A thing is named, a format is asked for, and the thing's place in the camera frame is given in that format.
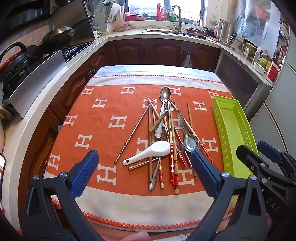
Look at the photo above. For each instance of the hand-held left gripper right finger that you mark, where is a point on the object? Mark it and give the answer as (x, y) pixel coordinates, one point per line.
(204, 172)

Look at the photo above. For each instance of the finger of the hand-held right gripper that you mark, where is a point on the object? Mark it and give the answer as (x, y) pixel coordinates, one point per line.
(268, 151)
(246, 157)

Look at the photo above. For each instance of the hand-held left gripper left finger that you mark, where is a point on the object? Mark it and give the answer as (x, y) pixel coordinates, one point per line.
(85, 172)

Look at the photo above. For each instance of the green plastic utensil tray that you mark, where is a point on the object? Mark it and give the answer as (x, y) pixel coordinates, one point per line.
(231, 129)

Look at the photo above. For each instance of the steel soup spoon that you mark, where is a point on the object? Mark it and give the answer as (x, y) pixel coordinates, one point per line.
(192, 143)

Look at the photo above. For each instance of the bamboo chopstick patterned end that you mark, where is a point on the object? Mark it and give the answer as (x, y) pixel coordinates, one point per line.
(161, 178)

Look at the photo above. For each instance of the white ceramic spoon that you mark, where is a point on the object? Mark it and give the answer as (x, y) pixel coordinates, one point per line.
(159, 148)

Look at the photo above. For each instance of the rose-gold metal chopstick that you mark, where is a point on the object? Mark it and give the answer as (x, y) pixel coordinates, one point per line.
(138, 165)
(134, 134)

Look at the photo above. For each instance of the large steel spoon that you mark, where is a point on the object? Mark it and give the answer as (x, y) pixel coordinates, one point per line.
(164, 93)

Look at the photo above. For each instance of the orange patterned blanket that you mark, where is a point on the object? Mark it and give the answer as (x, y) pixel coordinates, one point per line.
(104, 143)

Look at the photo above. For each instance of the grey refrigerator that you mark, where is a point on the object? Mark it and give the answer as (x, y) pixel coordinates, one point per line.
(282, 97)

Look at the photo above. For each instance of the grey frosted door cabinet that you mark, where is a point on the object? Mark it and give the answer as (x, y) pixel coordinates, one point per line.
(238, 78)

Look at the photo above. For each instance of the red box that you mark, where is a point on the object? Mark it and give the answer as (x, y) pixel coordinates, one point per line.
(274, 71)

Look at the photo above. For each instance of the white bowl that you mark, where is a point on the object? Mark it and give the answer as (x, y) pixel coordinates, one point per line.
(259, 67)

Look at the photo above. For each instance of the white plastic bottle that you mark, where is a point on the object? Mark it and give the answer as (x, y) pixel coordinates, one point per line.
(256, 55)

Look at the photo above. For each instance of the steel splash guard panel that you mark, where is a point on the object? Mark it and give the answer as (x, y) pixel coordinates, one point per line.
(39, 78)

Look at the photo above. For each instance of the white plastic bag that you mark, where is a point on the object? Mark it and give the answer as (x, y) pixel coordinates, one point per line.
(187, 62)

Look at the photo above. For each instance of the glass jar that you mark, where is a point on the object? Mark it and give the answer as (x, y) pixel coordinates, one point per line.
(238, 44)

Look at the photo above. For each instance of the steel electric kettle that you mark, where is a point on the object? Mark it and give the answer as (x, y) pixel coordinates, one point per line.
(225, 32)

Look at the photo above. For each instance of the brown wooden kitchen cabinet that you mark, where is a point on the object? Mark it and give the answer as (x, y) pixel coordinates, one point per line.
(129, 52)

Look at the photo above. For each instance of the red pan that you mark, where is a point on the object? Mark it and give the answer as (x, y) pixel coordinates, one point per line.
(195, 31)

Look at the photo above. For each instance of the black wok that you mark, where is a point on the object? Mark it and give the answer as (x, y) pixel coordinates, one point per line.
(57, 34)

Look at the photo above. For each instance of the black range hood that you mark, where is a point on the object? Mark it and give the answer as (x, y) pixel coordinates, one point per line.
(83, 30)

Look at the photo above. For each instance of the steel sink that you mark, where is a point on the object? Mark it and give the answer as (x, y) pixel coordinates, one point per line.
(161, 30)

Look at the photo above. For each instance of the steel faucet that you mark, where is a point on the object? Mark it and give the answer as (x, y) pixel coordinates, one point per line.
(177, 16)

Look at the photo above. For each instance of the green bottle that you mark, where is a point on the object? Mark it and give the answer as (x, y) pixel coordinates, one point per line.
(173, 17)

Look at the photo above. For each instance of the pink basin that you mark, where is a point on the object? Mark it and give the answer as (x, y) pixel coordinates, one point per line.
(130, 15)

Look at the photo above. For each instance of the wooden cutting board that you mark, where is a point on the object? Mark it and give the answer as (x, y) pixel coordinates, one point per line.
(114, 11)

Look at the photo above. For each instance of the red bottle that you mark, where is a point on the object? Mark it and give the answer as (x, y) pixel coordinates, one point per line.
(158, 11)

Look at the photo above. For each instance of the kitchen window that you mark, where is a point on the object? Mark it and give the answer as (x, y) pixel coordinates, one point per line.
(143, 7)

